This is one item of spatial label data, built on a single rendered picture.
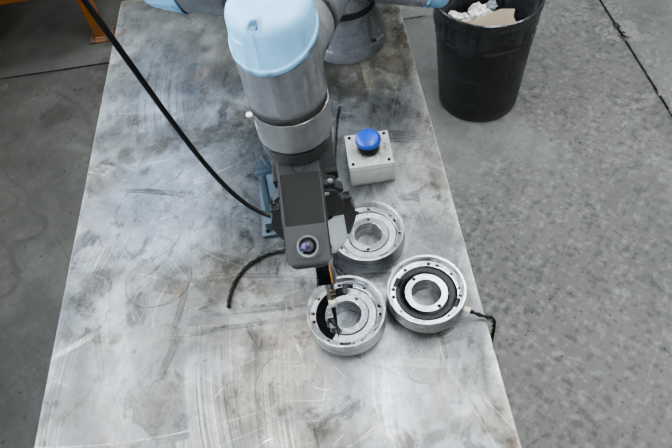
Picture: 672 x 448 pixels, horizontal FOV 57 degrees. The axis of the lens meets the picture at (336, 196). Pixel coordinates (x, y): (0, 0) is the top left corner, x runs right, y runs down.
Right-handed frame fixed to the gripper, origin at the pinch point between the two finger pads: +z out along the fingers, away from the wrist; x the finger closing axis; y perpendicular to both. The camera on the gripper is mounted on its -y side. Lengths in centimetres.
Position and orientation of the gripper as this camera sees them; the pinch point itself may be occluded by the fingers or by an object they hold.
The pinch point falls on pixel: (321, 252)
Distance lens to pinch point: 76.2
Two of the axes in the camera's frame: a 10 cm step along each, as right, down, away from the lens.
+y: -1.2, -7.8, 6.1
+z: 1.0, 6.0, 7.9
